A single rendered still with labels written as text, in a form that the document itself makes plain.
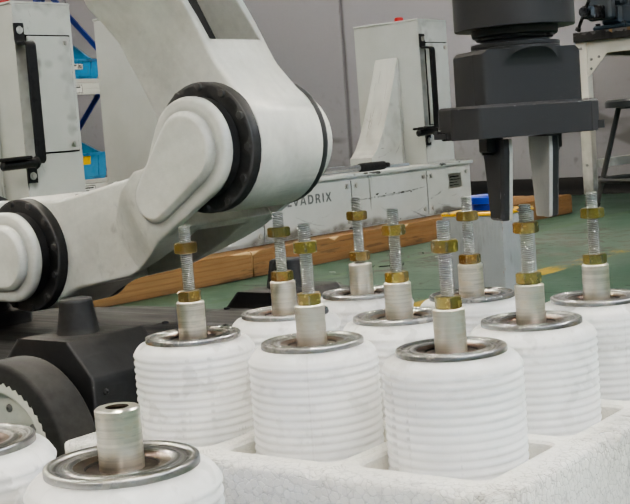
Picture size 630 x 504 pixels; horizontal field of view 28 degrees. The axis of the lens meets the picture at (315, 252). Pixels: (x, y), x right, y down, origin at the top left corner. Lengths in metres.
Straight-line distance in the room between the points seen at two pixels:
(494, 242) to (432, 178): 3.32
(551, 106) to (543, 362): 0.18
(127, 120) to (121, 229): 2.33
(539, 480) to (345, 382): 0.16
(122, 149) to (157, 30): 2.40
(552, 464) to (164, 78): 0.75
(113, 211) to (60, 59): 1.92
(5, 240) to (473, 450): 0.89
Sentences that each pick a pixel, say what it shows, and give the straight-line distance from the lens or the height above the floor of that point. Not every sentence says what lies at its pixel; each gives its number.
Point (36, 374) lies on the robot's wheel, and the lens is 1.28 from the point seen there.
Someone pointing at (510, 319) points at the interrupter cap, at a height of 0.25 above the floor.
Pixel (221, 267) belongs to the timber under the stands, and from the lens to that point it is 3.59.
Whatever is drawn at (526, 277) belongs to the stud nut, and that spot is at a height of 0.29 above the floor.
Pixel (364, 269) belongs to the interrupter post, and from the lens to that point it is 1.17.
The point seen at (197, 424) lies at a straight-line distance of 0.96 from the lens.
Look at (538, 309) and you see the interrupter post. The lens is 0.95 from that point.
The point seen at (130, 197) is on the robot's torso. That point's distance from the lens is 1.42.
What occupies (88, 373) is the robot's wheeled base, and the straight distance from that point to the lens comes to 1.30.
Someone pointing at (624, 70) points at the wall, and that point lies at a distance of 6.42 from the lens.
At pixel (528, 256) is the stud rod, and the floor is 0.30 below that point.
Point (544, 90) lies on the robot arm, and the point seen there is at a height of 0.42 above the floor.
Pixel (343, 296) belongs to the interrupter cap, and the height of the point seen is 0.25.
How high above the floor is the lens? 0.40
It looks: 5 degrees down
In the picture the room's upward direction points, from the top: 4 degrees counter-clockwise
